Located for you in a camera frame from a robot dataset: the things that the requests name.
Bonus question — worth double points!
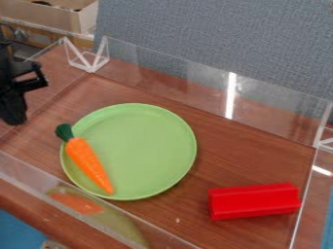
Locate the orange toy carrot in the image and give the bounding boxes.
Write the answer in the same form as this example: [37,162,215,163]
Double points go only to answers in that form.
[54,124,115,194]

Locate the cardboard box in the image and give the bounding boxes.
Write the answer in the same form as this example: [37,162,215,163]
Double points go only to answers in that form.
[0,0,99,33]

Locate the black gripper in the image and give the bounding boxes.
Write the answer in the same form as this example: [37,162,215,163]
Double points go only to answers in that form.
[0,40,48,125]

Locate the clear acrylic tray wall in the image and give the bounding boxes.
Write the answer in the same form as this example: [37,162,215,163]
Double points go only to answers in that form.
[0,38,333,249]

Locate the green round plate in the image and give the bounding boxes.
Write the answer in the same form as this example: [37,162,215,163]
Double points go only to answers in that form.
[60,103,196,200]

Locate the wooden shelf with knob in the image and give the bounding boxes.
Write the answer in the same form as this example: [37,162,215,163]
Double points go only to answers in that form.
[0,17,95,49]

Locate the red rectangular block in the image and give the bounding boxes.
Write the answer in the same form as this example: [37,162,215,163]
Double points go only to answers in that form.
[208,183,302,220]

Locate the clear acrylic corner bracket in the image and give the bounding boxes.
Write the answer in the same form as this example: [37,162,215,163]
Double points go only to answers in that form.
[64,37,109,73]

